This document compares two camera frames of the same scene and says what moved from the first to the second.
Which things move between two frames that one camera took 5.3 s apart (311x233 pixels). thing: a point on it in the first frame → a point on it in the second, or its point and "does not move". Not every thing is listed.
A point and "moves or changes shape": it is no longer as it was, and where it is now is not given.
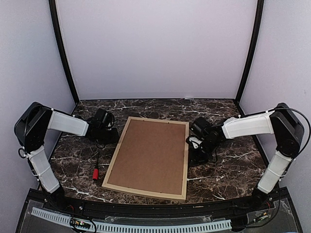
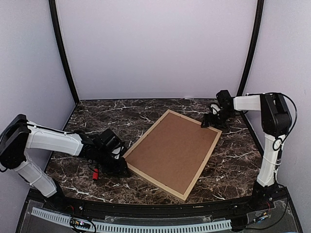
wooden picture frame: [150, 157] moves or changes shape
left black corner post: [53, 7] does not move
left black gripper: [115, 138] → [118, 171]
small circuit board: [80, 223] does not move
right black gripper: [196, 159] → [212, 122]
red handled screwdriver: [95, 171] does not move
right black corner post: [258, 28] does not move
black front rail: [104, 209] does not move
